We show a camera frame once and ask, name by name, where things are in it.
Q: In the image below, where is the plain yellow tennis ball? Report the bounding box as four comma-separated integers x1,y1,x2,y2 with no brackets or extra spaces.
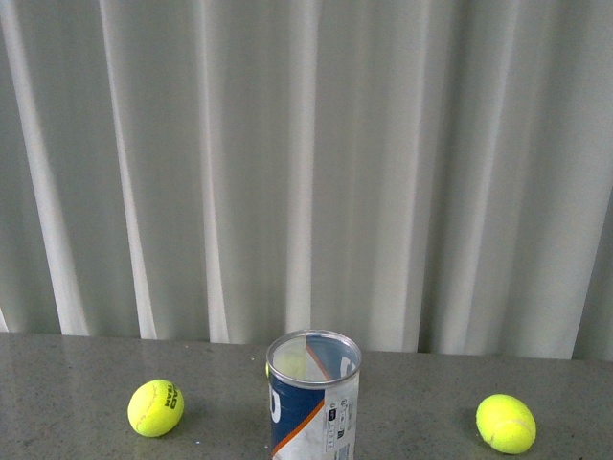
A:
476,394,536,455

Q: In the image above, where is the blue white tennis ball can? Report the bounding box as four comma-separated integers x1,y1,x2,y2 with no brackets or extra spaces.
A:
266,330,361,460

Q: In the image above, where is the Wilson yellow tennis ball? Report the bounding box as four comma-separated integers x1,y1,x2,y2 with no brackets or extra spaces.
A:
272,350,307,380

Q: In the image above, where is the white pleated curtain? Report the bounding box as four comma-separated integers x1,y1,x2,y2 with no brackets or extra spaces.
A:
1,1,612,359

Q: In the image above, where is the Head Team yellow tennis ball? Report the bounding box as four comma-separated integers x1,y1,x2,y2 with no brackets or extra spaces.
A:
126,379,185,438

